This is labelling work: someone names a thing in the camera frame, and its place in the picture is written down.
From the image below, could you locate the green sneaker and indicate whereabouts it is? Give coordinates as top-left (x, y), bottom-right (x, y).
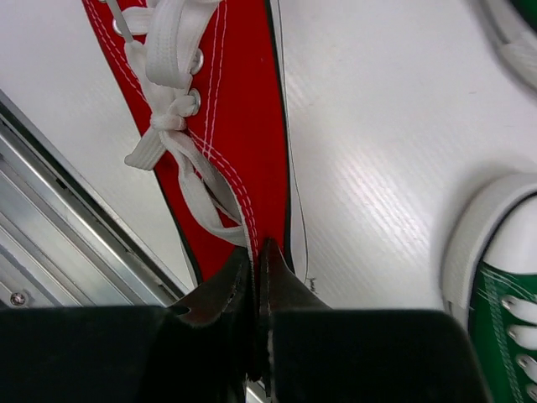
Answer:
top-left (475, 0), bottom-right (536, 94)
top-left (441, 173), bottom-right (536, 402)

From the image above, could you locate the red sneaker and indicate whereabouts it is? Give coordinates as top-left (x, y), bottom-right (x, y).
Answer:
top-left (83, 1), bottom-right (313, 285)

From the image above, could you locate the aluminium rail front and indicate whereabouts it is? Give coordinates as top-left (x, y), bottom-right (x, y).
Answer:
top-left (1, 94), bottom-right (189, 309)

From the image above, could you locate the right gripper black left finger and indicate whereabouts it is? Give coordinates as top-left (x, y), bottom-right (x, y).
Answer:
top-left (169, 247), bottom-right (255, 402)

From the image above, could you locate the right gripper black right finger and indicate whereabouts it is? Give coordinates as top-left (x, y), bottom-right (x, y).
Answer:
top-left (255, 237), bottom-right (336, 403)

